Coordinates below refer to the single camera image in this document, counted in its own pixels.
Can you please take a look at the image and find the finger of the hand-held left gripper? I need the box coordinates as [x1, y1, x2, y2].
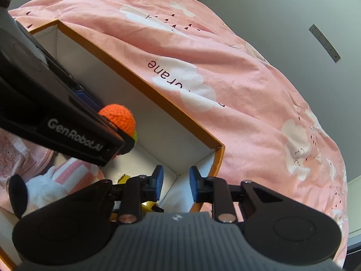
[70, 86, 102, 112]
[97, 114, 135, 154]

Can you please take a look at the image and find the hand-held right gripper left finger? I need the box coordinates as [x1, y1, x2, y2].
[70, 165, 164, 224]

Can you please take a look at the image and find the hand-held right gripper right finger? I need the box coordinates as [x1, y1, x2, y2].
[189, 166, 285, 223]

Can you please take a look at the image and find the yellow tape measure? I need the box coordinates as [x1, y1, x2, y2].
[111, 174, 165, 222]

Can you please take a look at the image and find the orange crochet ball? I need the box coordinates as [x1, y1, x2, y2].
[98, 104, 138, 144]

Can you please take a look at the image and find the orange cardboard box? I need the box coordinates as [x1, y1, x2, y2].
[0, 20, 226, 271]

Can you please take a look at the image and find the pink fabric pouch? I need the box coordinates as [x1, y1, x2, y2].
[0, 128, 54, 181]

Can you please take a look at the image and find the white cat plush striped hat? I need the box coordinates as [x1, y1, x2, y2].
[25, 158, 105, 212]

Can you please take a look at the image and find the black pompom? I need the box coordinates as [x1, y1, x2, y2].
[8, 174, 29, 220]

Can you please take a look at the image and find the pink printed blanket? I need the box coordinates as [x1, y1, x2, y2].
[8, 0, 350, 269]

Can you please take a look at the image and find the grey wall plate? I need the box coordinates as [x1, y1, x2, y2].
[309, 24, 342, 63]

